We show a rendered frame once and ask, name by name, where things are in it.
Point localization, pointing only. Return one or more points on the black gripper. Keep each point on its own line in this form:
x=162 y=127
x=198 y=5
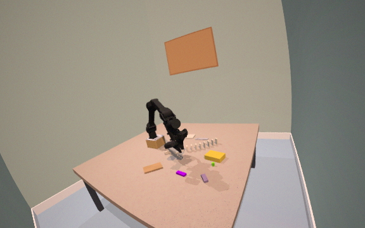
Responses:
x=174 y=142

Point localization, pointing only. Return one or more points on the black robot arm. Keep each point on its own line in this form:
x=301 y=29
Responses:
x=167 y=116

